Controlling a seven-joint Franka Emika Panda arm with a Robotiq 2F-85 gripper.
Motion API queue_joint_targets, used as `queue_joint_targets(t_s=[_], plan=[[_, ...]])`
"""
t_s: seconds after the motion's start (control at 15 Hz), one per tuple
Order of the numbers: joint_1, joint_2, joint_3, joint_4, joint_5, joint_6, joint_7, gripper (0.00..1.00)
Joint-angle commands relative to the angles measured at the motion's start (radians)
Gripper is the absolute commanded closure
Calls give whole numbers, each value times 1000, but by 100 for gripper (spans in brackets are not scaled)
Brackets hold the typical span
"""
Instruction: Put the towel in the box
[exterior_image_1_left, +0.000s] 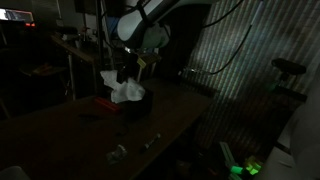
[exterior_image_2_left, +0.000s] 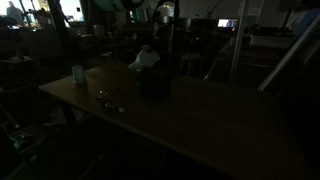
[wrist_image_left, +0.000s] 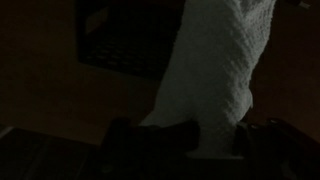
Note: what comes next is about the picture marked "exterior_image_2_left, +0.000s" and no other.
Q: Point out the person in background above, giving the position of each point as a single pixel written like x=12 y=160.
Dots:
x=15 y=13

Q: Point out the black vertical stand pole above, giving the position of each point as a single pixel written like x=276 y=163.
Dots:
x=175 y=40

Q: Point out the wooden stool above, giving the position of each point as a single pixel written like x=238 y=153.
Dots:
x=192 y=61

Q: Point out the silver metal pole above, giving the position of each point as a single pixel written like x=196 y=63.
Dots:
x=239 y=40

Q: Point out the white towel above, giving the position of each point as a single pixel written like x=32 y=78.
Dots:
x=145 y=60

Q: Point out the small metallic objects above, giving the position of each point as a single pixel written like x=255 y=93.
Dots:
x=114 y=107

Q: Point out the black box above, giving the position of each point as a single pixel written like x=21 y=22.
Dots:
x=155 y=83

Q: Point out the white paper cup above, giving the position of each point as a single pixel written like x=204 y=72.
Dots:
x=79 y=74

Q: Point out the lit monitor screen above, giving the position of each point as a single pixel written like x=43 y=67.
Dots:
x=227 y=23

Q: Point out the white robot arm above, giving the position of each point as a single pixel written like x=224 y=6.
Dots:
x=111 y=4

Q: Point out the crumpled clear wrapper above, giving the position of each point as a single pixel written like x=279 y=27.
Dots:
x=101 y=94

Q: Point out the grey slanted tripod leg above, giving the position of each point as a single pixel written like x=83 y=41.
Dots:
x=290 y=53

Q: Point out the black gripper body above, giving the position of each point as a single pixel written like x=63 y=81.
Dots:
x=162 y=36

